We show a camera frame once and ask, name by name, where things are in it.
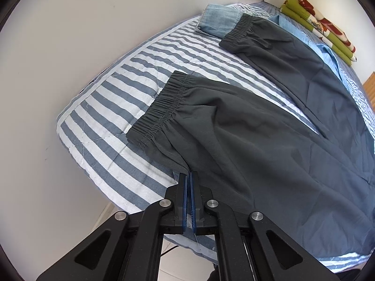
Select dark grey pants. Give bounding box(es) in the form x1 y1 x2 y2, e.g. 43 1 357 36
126 14 375 242

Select red cream patterned blanket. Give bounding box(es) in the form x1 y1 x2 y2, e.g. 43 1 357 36
294 0 356 54

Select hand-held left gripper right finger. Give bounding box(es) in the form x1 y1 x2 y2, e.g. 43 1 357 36
190 171 340 281

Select black cable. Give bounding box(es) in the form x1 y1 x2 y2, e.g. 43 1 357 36
160 244 180 259

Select wooden slatted bed rail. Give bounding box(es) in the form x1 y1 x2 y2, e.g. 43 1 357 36
363 72 375 109

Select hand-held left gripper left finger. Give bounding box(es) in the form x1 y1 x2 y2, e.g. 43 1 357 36
35 173 188 281

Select light blue denim jeans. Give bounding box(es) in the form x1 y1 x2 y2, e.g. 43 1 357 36
196 4 375 141

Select green folded quilt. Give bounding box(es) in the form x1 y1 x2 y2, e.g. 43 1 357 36
279 0 358 65

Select striped blue white bed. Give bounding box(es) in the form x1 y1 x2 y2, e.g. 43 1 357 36
56 0 375 273

